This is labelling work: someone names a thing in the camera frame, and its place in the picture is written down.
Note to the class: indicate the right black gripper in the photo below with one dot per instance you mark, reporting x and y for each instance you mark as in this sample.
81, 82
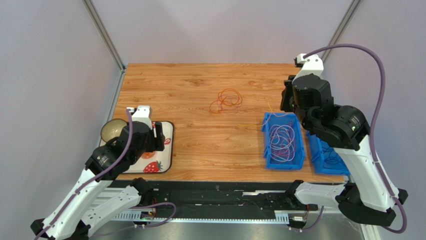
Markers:
286, 96

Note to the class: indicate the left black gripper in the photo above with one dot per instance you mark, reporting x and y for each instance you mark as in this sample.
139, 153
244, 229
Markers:
158, 143

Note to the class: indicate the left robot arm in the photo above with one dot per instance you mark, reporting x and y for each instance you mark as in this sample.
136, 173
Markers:
75, 218

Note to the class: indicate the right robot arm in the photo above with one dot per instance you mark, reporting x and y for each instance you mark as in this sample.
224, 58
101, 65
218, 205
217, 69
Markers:
371, 197

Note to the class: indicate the orange plastic cup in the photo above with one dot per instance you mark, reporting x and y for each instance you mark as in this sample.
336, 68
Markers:
148, 155

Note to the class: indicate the strawberry print tray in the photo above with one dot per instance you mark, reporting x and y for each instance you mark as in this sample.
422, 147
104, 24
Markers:
162, 161

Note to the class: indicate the left blue plastic bin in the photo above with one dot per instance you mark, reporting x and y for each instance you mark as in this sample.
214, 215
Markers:
283, 142

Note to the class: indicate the blue plastic bin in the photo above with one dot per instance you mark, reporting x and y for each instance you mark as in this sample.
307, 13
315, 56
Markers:
283, 142
324, 158

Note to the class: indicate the right blue plastic bin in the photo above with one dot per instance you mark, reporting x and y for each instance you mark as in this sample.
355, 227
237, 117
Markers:
324, 158

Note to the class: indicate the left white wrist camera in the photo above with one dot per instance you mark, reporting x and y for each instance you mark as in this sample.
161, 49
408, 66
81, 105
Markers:
142, 114

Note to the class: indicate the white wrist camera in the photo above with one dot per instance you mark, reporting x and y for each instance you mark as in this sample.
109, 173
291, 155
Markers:
308, 65
142, 114

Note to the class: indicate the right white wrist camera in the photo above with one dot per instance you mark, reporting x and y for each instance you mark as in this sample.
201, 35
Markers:
308, 65

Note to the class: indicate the aluminium frame rail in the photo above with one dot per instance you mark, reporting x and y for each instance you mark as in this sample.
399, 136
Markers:
163, 205

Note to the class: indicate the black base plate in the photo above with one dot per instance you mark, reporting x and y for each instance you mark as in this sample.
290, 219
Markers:
225, 200

